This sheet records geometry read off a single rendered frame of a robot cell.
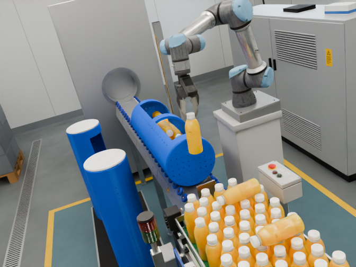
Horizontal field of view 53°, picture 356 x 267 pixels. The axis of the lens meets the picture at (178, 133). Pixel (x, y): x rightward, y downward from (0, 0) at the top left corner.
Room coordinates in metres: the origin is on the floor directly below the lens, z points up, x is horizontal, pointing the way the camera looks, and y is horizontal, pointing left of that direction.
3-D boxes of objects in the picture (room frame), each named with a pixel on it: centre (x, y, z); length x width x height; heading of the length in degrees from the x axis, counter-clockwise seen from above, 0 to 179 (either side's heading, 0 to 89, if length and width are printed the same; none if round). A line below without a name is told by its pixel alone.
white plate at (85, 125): (2.84, 0.77, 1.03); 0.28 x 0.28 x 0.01
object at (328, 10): (2.96, -1.54, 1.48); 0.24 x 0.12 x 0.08; 20
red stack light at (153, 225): (1.05, 0.18, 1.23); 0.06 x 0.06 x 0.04
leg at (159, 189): (2.51, 0.25, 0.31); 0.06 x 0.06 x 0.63; 14
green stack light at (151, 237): (1.05, 0.18, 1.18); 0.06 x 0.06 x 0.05
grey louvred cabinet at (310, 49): (3.74, -1.40, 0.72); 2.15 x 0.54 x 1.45; 12
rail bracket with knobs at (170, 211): (1.42, 0.11, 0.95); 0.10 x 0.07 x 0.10; 104
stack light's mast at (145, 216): (1.05, 0.18, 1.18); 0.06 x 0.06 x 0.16
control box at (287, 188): (1.38, -0.41, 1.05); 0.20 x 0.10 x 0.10; 14
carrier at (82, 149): (2.84, 0.77, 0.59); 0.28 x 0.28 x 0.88
